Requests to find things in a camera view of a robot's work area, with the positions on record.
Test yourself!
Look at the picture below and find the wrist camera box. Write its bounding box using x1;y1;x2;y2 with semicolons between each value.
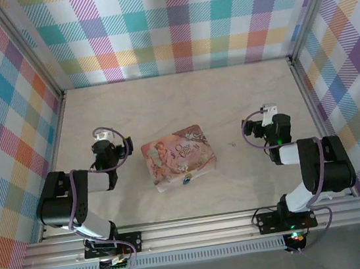
259;102;281;128
94;130;116;143

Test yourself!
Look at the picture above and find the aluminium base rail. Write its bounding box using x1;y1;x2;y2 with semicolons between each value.
17;195;360;269

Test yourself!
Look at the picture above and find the pink printed tin box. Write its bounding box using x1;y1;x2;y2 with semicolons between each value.
138;122;221;196

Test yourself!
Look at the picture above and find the grey slotted cable duct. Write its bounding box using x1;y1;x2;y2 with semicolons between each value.
53;238;289;269

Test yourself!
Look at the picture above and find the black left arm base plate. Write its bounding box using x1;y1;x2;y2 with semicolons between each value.
82;230;145;261

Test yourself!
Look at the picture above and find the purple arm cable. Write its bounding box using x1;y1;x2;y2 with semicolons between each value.
239;102;338;259
55;122;151;269

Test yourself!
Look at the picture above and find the aluminium right side rail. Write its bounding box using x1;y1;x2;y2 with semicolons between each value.
288;53;357;203

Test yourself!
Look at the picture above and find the aluminium frame post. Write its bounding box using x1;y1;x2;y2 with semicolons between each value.
280;0;356;64
0;0;64;103

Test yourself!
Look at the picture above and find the small blue padlock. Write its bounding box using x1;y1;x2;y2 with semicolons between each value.
179;172;195;187

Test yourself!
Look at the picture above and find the aluminium left side rail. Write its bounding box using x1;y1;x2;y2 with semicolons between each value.
21;89;87;243

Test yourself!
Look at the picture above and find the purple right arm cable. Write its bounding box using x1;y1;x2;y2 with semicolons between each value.
239;102;338;259

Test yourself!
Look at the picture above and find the aluminium right frame post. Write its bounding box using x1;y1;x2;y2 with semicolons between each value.
280;0;356;64

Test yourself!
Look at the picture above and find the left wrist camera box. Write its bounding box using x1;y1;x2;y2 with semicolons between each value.
94;130;116;143

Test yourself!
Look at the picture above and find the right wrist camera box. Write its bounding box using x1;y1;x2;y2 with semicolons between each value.
259;102;281;128

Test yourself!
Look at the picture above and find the aluminium left frame post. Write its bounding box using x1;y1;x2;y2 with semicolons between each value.
0;0;64;103

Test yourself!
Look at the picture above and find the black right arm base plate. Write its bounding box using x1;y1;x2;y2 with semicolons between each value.
255;206;319;235

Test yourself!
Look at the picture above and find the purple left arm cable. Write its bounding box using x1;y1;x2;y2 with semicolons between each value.
55;122;151;269

